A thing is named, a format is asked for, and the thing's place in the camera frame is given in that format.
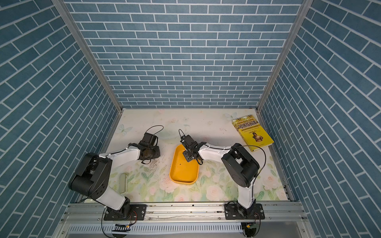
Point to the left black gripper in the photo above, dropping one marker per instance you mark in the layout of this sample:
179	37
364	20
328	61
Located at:
158	152

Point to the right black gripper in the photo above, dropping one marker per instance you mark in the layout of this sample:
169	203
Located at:
185	152

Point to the yellow plastic storage tray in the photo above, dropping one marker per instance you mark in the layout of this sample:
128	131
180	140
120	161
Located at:
182	171

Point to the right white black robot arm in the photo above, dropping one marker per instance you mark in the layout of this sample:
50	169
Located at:
240	164

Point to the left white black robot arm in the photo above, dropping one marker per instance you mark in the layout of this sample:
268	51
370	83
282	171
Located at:
91	177

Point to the yellow book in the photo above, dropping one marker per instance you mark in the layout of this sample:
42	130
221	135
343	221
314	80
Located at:
253	134

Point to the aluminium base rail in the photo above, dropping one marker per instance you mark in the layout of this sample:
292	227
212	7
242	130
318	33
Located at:
161	212

